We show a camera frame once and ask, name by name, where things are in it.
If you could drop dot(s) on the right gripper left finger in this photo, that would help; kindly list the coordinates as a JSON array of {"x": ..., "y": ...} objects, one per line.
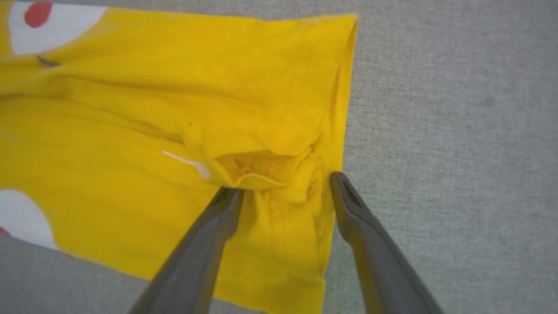
[{"x": 196, "y": 261}]

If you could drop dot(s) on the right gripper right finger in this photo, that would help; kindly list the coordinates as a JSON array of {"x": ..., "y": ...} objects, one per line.
[{"x": 375, "y": 253}]

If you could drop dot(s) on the yellow garment with white print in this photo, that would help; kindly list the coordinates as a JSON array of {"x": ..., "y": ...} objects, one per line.
[{"x": 130, "y": 109}]

